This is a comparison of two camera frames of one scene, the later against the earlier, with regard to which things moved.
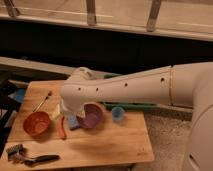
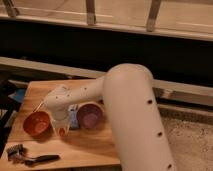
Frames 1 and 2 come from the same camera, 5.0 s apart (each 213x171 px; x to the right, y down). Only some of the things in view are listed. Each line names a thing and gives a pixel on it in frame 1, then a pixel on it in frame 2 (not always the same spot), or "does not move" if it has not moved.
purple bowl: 93,116 does not move
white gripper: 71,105 to 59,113
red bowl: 36,123 does not move
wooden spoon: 41,102 does not move
